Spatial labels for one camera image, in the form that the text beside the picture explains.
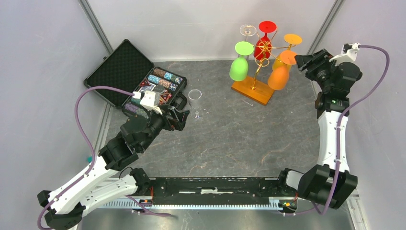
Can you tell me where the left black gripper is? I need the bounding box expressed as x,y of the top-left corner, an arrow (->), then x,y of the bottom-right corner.
139,105 -> 190,152

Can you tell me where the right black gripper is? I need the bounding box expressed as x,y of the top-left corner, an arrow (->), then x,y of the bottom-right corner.
295,49 -> 341,92

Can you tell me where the clear wine glass front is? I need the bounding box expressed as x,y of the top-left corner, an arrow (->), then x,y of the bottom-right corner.
188,89 -> 203,119

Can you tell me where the clear wine glass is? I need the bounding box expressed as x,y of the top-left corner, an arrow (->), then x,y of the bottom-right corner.
239,24 -> 257,41
188,89 -> 203,119

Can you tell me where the orange wine glass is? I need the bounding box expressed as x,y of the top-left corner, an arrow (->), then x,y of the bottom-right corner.
268,50 -> 297,91

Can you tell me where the green wine glass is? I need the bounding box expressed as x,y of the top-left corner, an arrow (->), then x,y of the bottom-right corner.
229,41 -> 254,81

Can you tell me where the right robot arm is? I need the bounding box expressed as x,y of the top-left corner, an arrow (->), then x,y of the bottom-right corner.
276,43 -> 362,209

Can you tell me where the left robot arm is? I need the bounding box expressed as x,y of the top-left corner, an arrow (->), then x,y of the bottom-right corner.
37,106 -> 190,230

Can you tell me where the yellow wine glass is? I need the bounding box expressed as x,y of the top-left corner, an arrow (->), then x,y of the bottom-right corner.
271,34 -> 303,71

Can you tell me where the red wine glass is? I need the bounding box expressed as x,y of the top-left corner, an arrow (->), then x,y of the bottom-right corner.
253,21 -> 277,61

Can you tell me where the gold rack with wooden base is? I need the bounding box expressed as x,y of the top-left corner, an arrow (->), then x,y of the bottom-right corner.
231,45 -> 278,105

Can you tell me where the clear wine glass back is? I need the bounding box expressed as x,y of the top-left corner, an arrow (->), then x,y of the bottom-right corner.
239,24 -> 257,41

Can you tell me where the playing card deck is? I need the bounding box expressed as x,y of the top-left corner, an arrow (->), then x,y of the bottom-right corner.
138,84 -> 156,92

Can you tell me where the black poker chip case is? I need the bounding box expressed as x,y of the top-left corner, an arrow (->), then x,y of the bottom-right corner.
84,39 -> 187,110

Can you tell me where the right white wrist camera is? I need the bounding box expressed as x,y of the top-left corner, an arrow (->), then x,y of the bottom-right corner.
329,43 -> 360,66

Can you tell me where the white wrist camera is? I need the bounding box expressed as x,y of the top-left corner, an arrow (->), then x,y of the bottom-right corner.
131,91 -> 163,115
329,43 -> 360,66

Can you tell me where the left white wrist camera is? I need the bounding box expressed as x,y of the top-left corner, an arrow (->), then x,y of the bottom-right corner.
131,91 -> 163,115

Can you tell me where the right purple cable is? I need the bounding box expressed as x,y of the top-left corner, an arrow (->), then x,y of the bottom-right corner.
312,45 -> 390,217

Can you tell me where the purple cable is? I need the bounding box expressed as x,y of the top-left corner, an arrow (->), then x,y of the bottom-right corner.
37,86 -> 135,230
312,45 -> 390,217

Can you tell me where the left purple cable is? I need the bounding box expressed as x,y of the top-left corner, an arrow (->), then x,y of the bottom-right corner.
37,86 -> 135,230

